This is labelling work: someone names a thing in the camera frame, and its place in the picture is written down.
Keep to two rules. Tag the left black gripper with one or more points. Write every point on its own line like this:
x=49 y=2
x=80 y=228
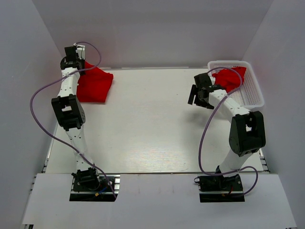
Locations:
x=83 y=61

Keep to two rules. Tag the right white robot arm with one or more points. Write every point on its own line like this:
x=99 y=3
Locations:
x=247 y=131

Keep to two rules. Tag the white plastic basket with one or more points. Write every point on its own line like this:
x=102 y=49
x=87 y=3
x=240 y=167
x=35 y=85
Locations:
x=249 y=95

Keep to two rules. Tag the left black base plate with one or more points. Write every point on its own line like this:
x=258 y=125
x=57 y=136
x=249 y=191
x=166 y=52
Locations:
x=102 y=193

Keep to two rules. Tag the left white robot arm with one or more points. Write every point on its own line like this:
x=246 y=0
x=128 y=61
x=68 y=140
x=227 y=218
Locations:
x=71 y=116

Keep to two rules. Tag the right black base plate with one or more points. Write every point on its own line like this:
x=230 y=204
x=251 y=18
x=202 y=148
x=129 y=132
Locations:
x=219 y=189

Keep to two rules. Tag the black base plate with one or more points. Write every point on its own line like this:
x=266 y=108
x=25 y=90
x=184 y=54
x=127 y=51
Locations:
x=219 y=189
x=102 y=193

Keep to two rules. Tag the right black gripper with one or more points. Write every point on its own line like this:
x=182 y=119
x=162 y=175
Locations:
x=193 y=94

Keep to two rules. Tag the red t shirt in basket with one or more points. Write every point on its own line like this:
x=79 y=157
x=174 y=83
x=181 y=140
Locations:
x=228 y=79

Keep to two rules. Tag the red t shirt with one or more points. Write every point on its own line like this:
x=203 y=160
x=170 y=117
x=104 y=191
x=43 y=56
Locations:
x=94 y=85
x=228 y=79

